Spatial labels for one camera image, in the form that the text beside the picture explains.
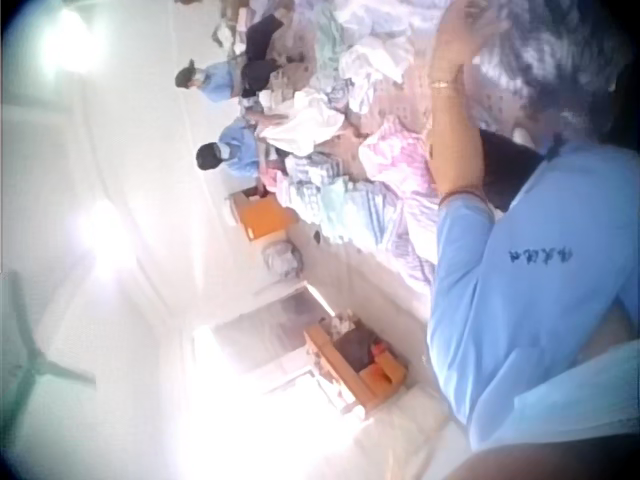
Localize person's left hand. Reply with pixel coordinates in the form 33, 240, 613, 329
432, 0, 511, 71

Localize blue white patterned cloth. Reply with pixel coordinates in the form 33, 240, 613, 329
462, 0, 632, 151

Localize floral floor mat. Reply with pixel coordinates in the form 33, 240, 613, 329
269, 29, 506, 166

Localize heap of light clothes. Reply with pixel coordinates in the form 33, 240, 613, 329
299, 0, 454, 51

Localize heap of white clothes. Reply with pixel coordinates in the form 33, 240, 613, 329
337, 42, 417, 114

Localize pink striped cloth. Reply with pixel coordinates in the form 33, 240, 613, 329
357, 121, 438, 198

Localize large white cloth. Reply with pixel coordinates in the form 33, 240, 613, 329
257, 98, 348, 157

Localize purple striped cloth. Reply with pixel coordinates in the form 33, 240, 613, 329
390, 193, 443, 287

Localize stack of folded clothes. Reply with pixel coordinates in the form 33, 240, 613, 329
272, 152, 404, 254

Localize orange cabinet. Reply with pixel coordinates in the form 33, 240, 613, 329
230, 190, 298, 243

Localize filled plastic bag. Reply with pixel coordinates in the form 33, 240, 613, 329
261, 239, 307, 280

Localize orange shelf with items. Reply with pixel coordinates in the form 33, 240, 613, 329
303, 311, 410, 414

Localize ceiling light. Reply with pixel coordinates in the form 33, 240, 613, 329
38, 8, 96, 71
74, 198, 132, 275

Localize ceiling fan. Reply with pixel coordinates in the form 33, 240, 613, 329
0, 268, 97, 404

